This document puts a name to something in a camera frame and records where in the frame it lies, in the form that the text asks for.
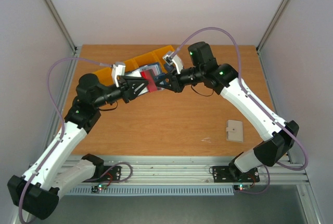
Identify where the yellow bin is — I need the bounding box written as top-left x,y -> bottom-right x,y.
133,52 -> 159,67
93,67 -> 113,86
152,45 -> 174,73
124,58 -> 139,73

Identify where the grey slotted cable duct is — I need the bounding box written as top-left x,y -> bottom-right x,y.
67,185 -> 234,196

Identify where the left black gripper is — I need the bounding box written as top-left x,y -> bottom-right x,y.
93,75 -> 148,108

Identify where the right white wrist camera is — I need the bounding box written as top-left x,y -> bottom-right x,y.
162,51 -> 184,74

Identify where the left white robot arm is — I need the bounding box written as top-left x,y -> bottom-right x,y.
7,73 -> 149,220

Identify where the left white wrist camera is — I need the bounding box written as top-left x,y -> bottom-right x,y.
111,61 -> 126,87

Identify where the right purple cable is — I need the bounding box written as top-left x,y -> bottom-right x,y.
171,27 -> 310,196

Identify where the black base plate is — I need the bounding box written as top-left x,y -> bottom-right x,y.
209,166 -> 260,183
84,165 -> 122,183

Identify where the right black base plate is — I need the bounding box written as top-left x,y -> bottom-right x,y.
209,166 -> 260,183

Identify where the aluminium rail frame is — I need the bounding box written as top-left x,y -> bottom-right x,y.
56,155 -> 310,185

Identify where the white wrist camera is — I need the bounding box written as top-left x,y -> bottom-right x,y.
162,51 -> 184,74
111,61 -> 126,87

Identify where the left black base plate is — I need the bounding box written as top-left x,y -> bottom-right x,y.
84,165 -> 122,183

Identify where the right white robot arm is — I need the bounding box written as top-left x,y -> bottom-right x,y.
155,42 -> 299,181

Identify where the beige card holder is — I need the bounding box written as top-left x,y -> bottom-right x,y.
226,120 -> 244,143

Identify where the blue card holder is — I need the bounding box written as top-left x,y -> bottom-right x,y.
125,63 -> 164,96

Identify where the red credit card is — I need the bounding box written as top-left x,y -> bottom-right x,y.
141,69 -> 158,93

